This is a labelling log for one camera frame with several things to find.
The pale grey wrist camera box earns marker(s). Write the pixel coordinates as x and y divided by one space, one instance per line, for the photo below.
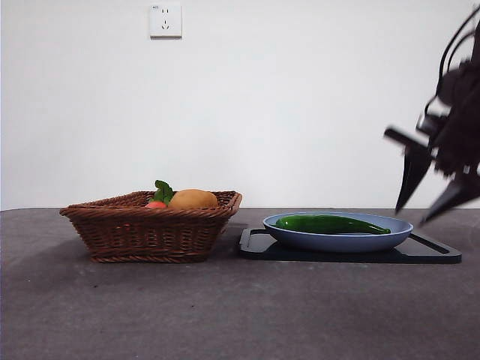
426 122

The brown wicker basket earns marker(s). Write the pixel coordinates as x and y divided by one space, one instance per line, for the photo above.
150 236

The black rectangular tray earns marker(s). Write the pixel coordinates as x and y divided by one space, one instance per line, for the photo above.
420 253

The red radish with green leaves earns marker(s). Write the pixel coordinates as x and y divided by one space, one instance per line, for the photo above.
163 193

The blue round plate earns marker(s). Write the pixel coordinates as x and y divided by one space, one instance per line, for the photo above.
337 242

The green pepper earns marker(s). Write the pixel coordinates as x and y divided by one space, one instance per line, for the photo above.
322 224

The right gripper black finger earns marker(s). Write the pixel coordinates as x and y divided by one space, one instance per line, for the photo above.
448 200
412 172

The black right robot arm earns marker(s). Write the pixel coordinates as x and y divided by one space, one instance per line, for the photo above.
463 97

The white wall socket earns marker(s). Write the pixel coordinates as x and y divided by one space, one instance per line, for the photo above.
165 20

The yellow-brown potato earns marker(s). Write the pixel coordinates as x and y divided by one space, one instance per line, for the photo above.
192 200

